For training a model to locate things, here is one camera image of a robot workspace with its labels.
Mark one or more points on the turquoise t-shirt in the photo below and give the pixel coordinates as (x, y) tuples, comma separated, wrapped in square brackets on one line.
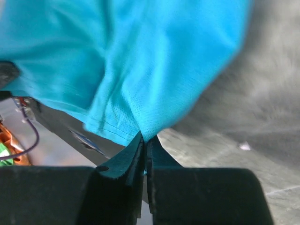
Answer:
[(120, 66)]

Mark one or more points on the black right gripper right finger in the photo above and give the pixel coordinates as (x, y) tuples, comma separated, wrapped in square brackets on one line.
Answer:
[(202, 196)]

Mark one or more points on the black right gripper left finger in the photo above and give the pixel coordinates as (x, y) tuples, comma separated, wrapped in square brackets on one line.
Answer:
[(109, 194)]

